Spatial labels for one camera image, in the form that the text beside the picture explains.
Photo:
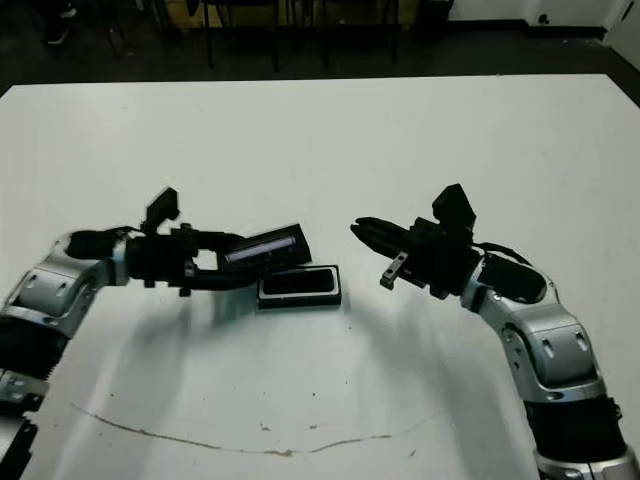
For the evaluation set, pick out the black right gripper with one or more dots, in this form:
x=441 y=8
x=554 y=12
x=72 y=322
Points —
x=442 y=260

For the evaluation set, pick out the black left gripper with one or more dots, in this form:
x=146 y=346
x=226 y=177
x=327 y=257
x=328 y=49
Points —
x=160 y=260

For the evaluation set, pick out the black printed box lid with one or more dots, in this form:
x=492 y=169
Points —
x=285 y=250

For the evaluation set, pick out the black camera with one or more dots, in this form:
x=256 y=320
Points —
x=300 y=282

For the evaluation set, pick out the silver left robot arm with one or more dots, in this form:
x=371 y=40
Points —
x=55 y=285

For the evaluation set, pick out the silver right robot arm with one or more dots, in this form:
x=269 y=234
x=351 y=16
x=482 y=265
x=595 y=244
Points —
x=555 y=345

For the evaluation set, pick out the black box base white insert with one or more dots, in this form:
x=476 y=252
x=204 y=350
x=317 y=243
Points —
x=300 y=303

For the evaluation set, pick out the dark round trash bin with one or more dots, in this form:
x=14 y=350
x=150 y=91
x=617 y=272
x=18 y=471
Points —
x=436 y=15

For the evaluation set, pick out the grey office chair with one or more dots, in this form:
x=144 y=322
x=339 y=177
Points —
x=114 y=42

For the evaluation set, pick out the black round door stop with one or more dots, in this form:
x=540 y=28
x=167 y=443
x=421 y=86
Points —
x=543 y=19

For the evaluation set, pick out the person in black clothes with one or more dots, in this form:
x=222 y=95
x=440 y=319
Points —
x=57 y=36

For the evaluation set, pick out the white door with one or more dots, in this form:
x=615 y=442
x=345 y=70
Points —
x=625 y=22

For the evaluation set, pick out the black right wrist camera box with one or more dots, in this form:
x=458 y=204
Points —
x=455 y=207

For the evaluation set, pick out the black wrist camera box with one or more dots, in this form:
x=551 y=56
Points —
x=162 y=210
x=455 y=207

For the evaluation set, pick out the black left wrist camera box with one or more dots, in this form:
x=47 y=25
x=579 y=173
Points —
x=162 y=210

